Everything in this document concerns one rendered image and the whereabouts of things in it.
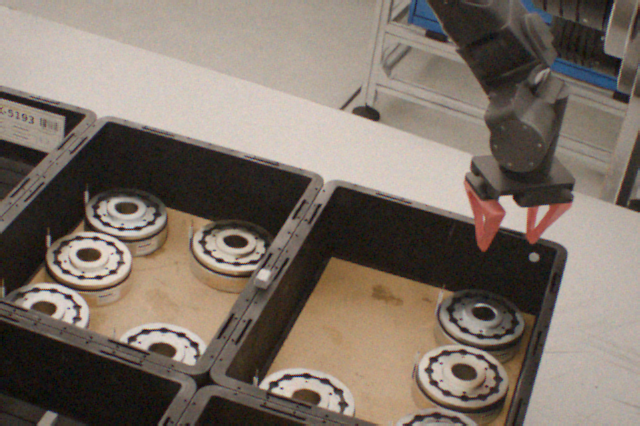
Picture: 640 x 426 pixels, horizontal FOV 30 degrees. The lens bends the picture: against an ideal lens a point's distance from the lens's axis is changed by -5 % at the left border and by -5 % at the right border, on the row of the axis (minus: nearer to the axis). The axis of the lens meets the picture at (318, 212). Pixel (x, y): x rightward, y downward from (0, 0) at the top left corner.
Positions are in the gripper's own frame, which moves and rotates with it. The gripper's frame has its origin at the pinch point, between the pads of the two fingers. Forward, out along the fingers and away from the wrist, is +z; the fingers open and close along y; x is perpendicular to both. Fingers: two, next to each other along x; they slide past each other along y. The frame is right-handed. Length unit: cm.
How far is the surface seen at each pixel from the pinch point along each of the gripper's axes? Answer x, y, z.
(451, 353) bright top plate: -5.6, -7.4, 10.6
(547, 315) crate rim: -9.4, 1.1, 3.6
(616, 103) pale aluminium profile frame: 133, 120, 70
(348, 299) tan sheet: 9.2, -13.4, 13.5
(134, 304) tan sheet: 12.6, -38.2, 13.0
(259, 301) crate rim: -0.9, -28.5, 3.1
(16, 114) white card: 45, -47, 6
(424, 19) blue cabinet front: 174, 81, 65
